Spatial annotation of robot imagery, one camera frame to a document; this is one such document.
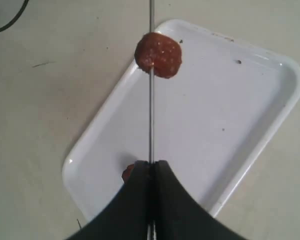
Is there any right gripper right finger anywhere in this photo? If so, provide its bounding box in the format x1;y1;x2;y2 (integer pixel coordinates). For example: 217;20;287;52
153;160;243;240

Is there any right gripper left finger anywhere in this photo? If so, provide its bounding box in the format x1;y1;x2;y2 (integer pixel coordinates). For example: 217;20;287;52
69;161;150;240

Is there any thin metal skewer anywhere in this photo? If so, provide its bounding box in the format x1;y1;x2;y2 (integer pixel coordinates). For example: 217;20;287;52
147;0;156;240

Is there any red meat piece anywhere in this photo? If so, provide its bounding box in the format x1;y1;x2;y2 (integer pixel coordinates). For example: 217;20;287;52
121;164;135;183
134;32;182;79

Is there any white rectangular plastic tray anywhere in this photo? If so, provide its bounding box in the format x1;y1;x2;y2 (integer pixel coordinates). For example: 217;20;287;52
62;19;300;221

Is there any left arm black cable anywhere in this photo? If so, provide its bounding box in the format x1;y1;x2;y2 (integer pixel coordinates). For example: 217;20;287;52
0;0;30;35

